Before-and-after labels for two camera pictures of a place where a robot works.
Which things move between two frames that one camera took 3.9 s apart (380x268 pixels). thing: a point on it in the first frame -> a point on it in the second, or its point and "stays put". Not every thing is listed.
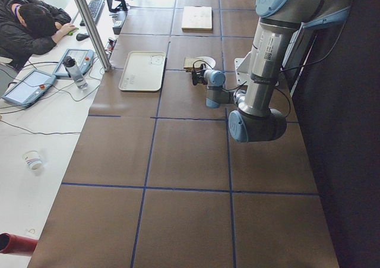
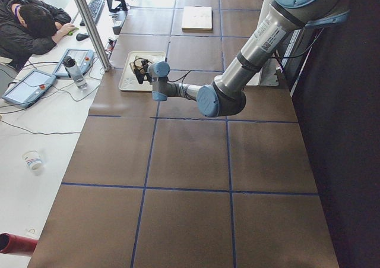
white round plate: [208, 62] -> [151, 58]
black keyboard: [95, 8] stays put
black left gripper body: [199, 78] -> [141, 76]
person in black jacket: [29, 27] stays put
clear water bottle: [75, 72] stays put
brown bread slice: [192, 63] -> [137, 63]
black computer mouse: [81, 37] stays put
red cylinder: [10, 243] stays put
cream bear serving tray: [143, 71] stays put
